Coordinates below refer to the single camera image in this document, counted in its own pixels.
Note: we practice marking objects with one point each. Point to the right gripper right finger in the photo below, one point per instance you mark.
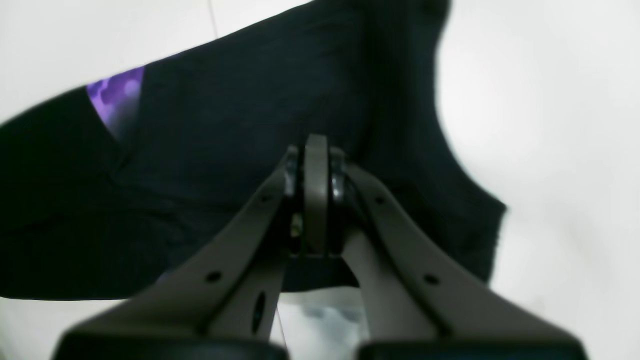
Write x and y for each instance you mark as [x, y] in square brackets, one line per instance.
[420, 304]

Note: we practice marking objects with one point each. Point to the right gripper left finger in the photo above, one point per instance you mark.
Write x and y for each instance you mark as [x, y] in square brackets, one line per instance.
[220, 304]

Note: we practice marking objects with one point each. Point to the black T-shirt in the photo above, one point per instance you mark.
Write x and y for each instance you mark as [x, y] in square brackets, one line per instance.
[112, 185]

